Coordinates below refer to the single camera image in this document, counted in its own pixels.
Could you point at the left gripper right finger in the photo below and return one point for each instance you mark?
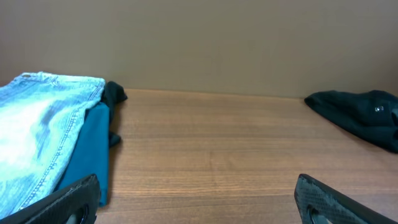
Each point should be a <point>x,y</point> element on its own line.
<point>318,203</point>

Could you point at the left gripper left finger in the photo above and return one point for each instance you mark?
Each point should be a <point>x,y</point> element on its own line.
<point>75,203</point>

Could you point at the black shorts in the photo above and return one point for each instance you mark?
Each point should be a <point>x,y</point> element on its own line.
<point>371,116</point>

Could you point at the blue garment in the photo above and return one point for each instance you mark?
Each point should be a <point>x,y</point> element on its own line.
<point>91,152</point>

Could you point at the light blue denim shorts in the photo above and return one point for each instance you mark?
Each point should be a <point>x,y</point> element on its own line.
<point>41,117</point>

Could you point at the black garment under pile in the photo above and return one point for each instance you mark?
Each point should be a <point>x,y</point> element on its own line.
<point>112,95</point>

